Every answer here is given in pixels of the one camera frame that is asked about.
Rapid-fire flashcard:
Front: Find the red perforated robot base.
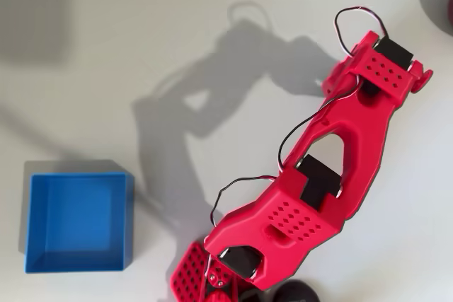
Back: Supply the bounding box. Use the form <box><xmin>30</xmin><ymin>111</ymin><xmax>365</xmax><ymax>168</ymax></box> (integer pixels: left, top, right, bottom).
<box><xmin>169</xmin><ymin>240</ymin><xmax>248</xmax><ymax>302</ymax></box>

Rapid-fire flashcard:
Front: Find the blue plastic box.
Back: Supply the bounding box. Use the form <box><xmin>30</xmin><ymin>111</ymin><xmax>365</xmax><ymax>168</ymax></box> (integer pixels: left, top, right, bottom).
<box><xmin>23</xmin><ymin>171</ymin><xmax>136</xmax><ymax>274</ymax></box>

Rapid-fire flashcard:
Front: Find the black round object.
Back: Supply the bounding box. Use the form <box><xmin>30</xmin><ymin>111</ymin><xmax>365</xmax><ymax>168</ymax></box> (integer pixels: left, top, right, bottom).
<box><xmin>267</xmin><ymin>279</ymin><xmax>321</xmax><ymax>302</ymax></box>

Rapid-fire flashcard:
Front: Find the looped servo wire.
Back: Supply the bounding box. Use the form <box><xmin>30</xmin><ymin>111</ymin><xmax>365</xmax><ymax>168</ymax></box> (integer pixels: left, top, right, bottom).
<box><xmin>333</xmin><ymin>6</ymin><xmax>390</xmax><ymax>58</ymax></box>

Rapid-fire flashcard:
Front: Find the long forearm servo wire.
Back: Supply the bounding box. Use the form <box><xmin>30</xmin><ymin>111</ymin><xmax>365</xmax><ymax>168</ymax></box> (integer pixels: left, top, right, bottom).
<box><xmin>277</xmin><ymin>77</ymin><xmax>364</xmax><ymax>175</ymax></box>

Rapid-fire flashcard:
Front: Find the upper arm servo wire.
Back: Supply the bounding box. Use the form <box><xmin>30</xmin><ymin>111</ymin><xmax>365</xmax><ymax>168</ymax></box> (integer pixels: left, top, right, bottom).
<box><xmin>210</xmin><ymin>174</ymin><xmax>281</xmax><ymax>228</ymax></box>

